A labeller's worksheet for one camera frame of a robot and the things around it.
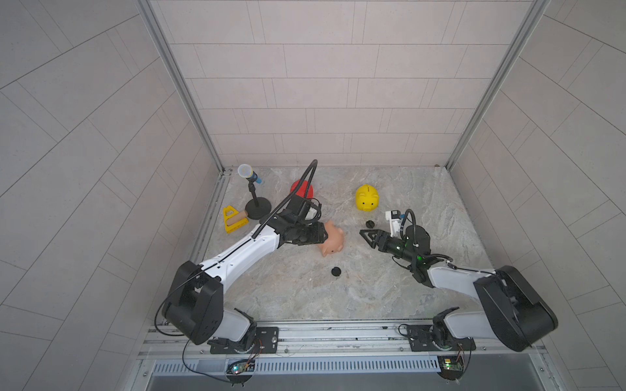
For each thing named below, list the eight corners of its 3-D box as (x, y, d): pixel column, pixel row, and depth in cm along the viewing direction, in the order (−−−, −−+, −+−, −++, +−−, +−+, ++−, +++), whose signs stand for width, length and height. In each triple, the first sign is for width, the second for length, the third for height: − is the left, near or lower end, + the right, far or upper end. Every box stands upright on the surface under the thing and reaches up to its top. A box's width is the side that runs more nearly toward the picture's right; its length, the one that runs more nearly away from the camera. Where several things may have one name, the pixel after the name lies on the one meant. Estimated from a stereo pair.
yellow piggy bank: (357, 215, 102) (359, 202, 95) (355, 197, 108) (357, 184, 101) (376, 215, 102) (380, 202, 95) (373, 197, 108) (377, 184, 101)
